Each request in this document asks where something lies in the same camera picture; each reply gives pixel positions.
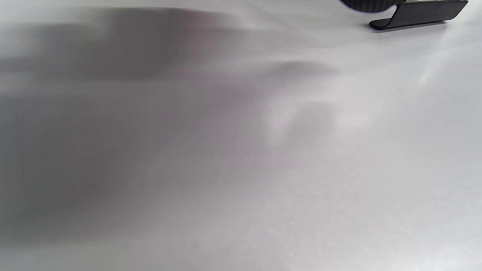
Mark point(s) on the person's left hand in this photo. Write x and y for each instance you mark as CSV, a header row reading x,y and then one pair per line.
x,y
371,5

